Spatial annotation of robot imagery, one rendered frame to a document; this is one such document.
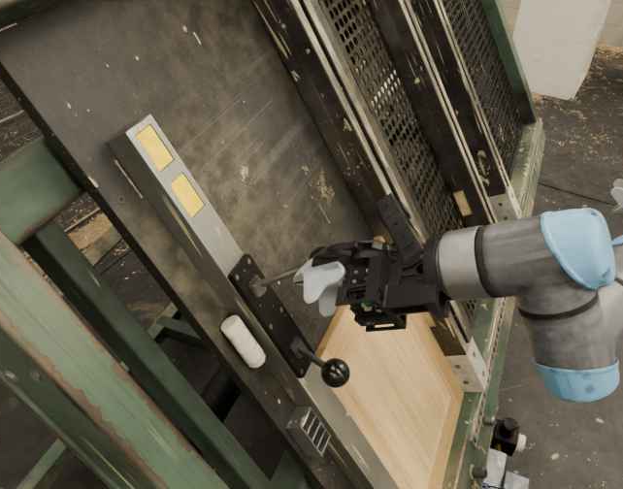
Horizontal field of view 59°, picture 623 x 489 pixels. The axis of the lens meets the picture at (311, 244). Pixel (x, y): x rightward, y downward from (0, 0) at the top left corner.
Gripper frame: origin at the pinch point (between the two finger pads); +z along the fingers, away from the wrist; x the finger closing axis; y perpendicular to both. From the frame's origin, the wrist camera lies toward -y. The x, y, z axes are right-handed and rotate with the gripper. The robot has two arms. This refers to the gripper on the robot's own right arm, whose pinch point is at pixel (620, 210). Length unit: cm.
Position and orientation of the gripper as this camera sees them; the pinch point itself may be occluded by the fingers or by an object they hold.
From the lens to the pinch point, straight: 137.2
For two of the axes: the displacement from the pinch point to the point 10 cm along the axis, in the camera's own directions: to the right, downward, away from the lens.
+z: -4.0, 5.2, 7.6
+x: -5.2, 5.6, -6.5
